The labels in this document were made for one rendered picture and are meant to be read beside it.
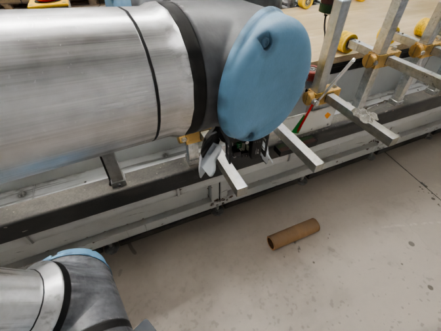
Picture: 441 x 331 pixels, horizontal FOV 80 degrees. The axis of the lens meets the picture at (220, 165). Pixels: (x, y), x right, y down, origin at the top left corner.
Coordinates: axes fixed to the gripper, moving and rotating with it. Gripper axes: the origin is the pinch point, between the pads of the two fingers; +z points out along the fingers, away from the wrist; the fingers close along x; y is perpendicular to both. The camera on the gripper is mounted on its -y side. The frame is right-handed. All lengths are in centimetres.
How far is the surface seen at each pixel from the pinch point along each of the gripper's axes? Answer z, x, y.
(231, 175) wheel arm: 10.0, 2.5, -7.4
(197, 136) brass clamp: 11.7, -2.1, -28.5
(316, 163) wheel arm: 11.1, 27.5, -5.7
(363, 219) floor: 94, 96, -25
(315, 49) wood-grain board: 4, 62, -66
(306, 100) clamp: 9, 41, -36
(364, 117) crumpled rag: 7, 50, -16
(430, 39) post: -6, 95, -41
